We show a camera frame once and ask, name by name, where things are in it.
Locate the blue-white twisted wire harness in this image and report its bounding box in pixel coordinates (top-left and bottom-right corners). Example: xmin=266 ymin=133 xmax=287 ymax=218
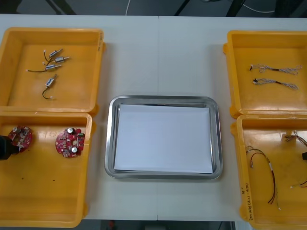
xmin=252 ymin=78 xmax=299 ymax=91
xmin=249 ymin=64 xmax=303 ymax=75

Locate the red black green-yellow harness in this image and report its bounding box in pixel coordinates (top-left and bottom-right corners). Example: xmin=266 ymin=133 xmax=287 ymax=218
xmin=284 ymin=130 xmax=307 ymax=189
xmin=245 ymin=145 xmax=282 ymax=211

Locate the round red circuit board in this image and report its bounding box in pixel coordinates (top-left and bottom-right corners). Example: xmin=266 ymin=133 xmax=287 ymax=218
xmin=8 ymin=126 xmax=33 ymax=153
xmin=55 ymin=127 xmax=86 ymax=159

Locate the black frame leg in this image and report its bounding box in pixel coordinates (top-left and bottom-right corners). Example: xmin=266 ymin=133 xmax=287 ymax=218
xmin=226 ymin=0 xmax=246 ymax=17
xmin=174 ymin=0 xmax=192 ymax=16

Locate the yellow-orange plastic bin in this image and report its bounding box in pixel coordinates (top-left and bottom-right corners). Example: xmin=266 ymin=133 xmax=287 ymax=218
xmin=0 ymin=111 xmax=96 ymax=229
xmin=230 ymin=114 xmax=307 ymax=230
xmin=222 ymin=30 xmax=307 ymax=118
xmin=0 ymin=26 xmax=106 ymax=115

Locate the white paper sheet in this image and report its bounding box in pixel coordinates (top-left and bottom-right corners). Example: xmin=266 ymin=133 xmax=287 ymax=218
xmin=114 ymin=104 xmax=215 ymax=174

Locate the steel tray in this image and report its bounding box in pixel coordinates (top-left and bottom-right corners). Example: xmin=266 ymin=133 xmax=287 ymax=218
xmin=104 ymin=95 xmax=223 ymax=180

